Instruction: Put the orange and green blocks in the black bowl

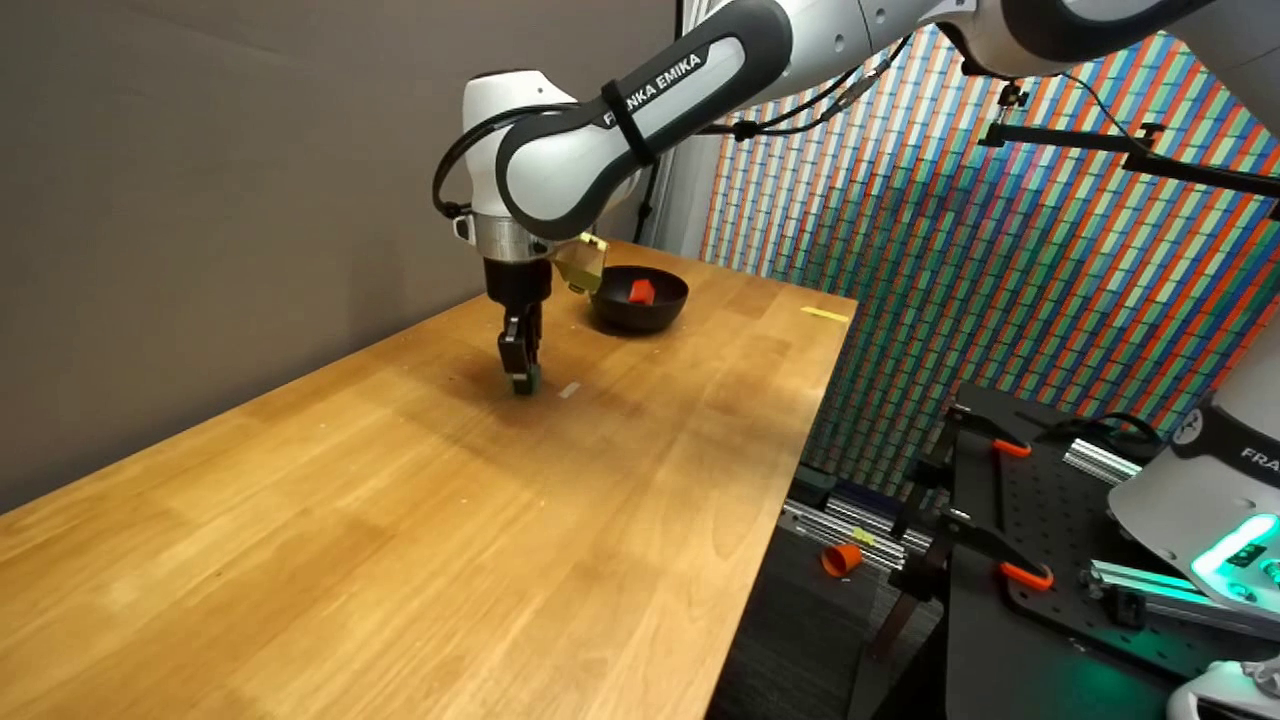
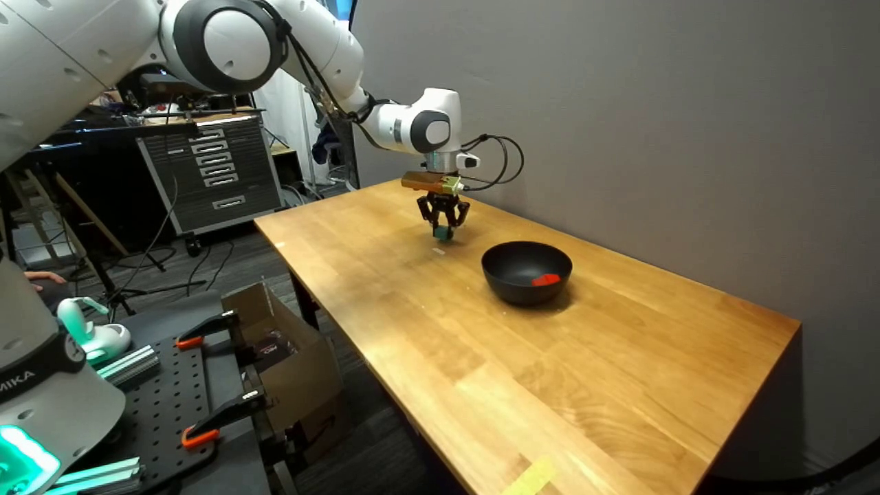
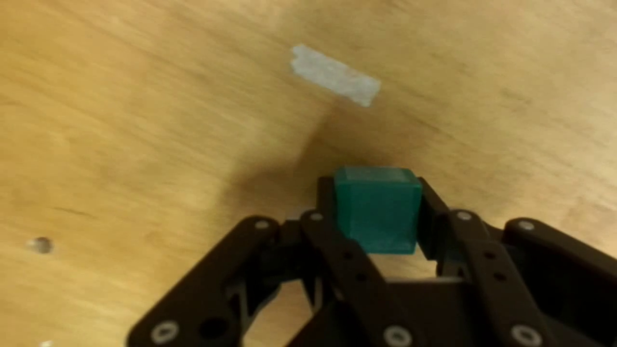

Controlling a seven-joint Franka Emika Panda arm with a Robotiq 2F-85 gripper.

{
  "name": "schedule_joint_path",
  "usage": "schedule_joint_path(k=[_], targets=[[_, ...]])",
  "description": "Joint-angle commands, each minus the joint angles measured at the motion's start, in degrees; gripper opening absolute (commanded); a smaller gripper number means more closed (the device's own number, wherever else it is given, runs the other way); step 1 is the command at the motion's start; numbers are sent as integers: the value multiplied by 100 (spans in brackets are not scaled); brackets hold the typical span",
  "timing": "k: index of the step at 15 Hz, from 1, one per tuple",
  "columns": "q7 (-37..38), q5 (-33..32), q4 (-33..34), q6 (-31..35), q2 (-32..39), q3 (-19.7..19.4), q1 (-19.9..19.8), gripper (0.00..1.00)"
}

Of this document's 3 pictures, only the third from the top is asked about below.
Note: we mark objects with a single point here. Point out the green block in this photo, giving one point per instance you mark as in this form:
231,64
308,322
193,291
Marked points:
378,212

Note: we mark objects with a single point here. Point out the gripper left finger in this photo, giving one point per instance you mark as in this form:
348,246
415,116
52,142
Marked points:
250,270

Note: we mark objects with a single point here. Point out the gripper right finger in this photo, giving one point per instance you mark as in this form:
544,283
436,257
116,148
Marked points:
496,270

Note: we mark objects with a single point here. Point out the strip of white tape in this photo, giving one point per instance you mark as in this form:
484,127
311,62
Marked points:
335,74

